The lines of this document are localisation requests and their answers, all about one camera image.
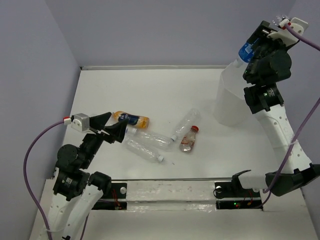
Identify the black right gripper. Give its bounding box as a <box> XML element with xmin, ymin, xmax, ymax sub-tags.
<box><xmin>241</xmin><ymin>20</ymin><xmax>289</xmax><ymax>80</ymax></box>

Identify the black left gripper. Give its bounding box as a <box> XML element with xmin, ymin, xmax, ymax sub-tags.
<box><xmin>80</xmin><ymin>111</ymin><xmax>130</xmax><ymax>167</ymax></box>

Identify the red cap small bottle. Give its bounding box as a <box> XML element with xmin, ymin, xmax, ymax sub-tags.
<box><xmin>179</xmin><ymin>125</ymin><xmax>199</xmax><ymax>153</ymax></box>

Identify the clear crushed plastic bottle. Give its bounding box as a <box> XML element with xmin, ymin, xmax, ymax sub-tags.
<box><xmin>170</xmin><ymin>108</ymin><xmax>201</xmax><ymax>142</ymax></box>

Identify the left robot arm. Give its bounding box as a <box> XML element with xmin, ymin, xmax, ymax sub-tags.
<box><xmin>33</xmin><ymin>112</ymin><xmax>128</xmax><ymax>240</ymax></box>

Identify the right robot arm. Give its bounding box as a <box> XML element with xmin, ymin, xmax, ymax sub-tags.
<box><xmin>229</xmin><ymin>17</ymin><xmax>320</xmax><ymax>197</ymax></box>

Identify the white translucent bin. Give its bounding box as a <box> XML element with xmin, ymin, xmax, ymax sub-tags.
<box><xmin>213</xmin><ymin>58</ymin><xmax>251</xmax><ymax>127</ymax></box>

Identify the orange juice bottle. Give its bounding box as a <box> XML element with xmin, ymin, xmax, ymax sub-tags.
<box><xmin>112</xmin><ymin>111</ymin><xmax>150</xmax><ymax>129</ymax></box>

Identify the clear bottle white cap lower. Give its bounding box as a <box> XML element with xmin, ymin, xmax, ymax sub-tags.
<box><xmin>124</xmin><ymin>138</ymin><xmax>165</xmax><ymax>163</ymax></box>

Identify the clear bottle white cap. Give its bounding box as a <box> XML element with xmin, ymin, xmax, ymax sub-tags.
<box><xmin>125</xmin><ymin>127</ymin><xmax>174</xmax><ymax>151</ymax></box>
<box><xmin>124</xmin><ymin>138</ymin><xmax>165</xmax><ymax>163</ymax></box>

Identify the clear bottle white cap upper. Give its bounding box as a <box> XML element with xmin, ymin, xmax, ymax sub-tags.
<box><xmin>125</xmin><ymin>127</ymin><xmax>174</xmax><ymax>151</ymax></box>

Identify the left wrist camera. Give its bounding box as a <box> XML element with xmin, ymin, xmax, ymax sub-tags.
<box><xmin>71</xmin><ymin>113</ymin><xmax>90</xmax><ymax>133</ymax></box>

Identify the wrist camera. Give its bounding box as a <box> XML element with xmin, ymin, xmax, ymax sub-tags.
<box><xmin>71</xmin><ymin>113</ymin><xmax>90</xmax><ymax>133</ymax></box>
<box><xmin>267</xmin><ymin>17</ymin><xmax>309</xmax><ymax>47</ymax></box>

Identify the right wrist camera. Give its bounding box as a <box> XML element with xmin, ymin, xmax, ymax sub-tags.
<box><xmin>267</xmin><ymin>17</ymin><xmax>309</xmax><ymax>47</ymax></box>

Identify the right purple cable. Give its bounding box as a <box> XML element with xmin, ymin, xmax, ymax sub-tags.
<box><xmin>262</xmin><ymin>23</ymin><xmax>320</xmax><ymax>210</ymax></box>

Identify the purple cable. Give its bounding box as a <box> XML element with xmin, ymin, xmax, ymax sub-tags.
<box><xmin>23</xmin><ymin>116</ymin><xmax>73</xmax><ymax>240</ymax></box>
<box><xmin>262</xmin><ymin>23</ymin><xmax>320</xmax><ymax>210</ymax></box>

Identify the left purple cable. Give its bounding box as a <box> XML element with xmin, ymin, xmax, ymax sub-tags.
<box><xmin>23</xmin><ymin>116</ymin><xmax>73</xmax><ymax>240</ymax></box>

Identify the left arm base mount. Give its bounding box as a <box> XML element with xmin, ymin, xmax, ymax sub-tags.
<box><xmin>92</xmin><ymin>181</ymin><xmax>128</xmax><ymax>211</ymax></box>

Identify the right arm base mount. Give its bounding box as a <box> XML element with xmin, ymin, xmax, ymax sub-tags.
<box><xmin>212</xmin><ymin>181</ymin><xmax>263</xmax><ymax>210</ymax></box>

